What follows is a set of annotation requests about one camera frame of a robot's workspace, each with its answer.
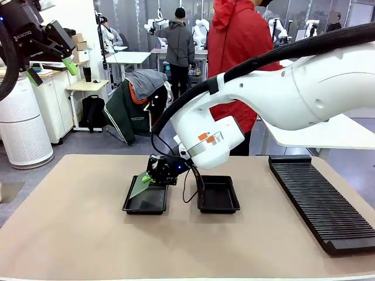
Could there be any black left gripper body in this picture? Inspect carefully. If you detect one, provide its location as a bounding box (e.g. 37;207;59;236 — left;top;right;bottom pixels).
0;0;50;65

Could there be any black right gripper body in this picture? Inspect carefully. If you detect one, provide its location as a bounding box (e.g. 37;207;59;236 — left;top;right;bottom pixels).
159;156;189;186

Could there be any green perforated circuit board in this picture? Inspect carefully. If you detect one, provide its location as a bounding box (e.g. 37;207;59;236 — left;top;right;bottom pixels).
129;171;153;200

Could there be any black ESD tray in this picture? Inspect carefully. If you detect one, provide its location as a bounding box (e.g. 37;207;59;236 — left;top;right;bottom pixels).
196;174;241;214
121;174;171;216

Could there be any white desk with wood top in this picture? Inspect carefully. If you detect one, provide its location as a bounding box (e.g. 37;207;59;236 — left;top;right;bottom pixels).
29;60;90;145

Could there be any black tripod stand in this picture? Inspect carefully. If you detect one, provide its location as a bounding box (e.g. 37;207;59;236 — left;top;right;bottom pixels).
97;11;108;71

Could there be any seated person in grey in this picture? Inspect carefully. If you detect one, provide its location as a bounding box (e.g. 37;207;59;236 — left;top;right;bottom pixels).
101;16;124;47

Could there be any small beige side table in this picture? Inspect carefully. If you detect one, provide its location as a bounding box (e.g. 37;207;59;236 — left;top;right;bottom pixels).
64;79;110;132

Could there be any white air purifier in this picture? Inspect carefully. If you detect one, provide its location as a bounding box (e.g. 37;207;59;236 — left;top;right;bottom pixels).
0;76;55;170

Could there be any black jacket with red trim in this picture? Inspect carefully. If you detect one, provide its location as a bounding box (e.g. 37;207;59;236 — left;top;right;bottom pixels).
145;84;169;129

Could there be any dark green striped jacket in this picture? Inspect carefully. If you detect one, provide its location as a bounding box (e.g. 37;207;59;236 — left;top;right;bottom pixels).
103;78;153;146

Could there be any white background table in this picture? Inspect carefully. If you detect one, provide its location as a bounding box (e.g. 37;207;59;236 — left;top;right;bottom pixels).
105;52;152;88

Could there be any black backpack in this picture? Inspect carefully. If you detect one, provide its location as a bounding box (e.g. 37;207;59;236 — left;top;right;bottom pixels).
81;95;107;133

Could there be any grey hooded garment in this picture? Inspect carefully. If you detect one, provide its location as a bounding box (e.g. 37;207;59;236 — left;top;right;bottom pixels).
125;69;168;101

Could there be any person in grey hoodie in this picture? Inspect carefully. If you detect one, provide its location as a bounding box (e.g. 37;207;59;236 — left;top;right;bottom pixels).
154;7;196;102

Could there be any person in red jacket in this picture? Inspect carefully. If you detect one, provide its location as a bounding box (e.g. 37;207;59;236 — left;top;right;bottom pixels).
206;0;284;156

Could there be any white side table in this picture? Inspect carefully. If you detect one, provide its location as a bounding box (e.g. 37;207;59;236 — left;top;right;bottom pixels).
259;112;375;160

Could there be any black slotted board rack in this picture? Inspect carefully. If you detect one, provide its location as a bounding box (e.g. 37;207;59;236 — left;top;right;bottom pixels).
268;155;375;258

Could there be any distant person blurred face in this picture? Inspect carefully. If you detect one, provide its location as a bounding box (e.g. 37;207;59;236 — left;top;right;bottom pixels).
326;11;343;33

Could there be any thick black arm cable sleeve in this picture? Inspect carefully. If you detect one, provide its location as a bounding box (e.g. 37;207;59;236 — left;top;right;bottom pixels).
151;22;375;159
0;20;21;102

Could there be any thin black camera cable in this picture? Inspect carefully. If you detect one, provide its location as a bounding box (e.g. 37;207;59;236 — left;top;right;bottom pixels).
182;162;205;204

